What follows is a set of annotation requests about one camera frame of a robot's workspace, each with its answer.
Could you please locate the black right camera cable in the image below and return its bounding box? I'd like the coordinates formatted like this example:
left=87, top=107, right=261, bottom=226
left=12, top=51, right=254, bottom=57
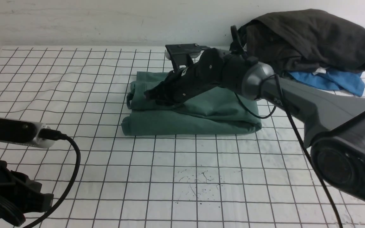
left=230, top=25, right=343, bottom=228

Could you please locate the black left camera cable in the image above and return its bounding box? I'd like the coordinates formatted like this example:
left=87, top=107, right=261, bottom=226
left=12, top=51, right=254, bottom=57
left=21, top=130, right=81, bottom=228

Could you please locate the blue garment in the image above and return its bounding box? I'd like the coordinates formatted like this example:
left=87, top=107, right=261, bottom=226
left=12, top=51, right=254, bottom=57
left=289, top=69, right=365, bottom=97

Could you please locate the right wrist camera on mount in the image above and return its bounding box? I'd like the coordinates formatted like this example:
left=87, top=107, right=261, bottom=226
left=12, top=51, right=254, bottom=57
left=165, top=43, right=210, bottom=72

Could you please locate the black camera cable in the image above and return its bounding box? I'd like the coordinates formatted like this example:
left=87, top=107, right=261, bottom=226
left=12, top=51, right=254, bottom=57
left=21, top=130, right=81, bottom=228
left=230, top=25, right=343, bottom=228

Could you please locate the dark grey crumpled garment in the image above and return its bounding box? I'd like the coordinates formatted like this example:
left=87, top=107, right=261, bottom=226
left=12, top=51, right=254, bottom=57
left=238, top=9, right=365, bottom=73

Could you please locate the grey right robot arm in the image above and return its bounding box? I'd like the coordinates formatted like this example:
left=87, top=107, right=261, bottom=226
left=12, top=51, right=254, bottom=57
left=144, top=46, right=365, bottom=201

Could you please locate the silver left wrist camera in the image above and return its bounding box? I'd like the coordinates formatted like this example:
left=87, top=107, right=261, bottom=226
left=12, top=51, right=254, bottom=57
left=0, top=118, right=61, bottom=149

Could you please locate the green long-sleeve top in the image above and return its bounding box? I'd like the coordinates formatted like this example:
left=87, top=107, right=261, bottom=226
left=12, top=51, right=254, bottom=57
left=121, top=71, right=262, bottom=136

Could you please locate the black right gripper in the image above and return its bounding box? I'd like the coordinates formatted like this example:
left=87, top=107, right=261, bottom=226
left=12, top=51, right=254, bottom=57
left=144, top=48, right=232, bottom=105

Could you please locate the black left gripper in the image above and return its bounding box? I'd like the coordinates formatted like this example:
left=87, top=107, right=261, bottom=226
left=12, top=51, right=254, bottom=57
left=0, top=161, right=54, bottom=227

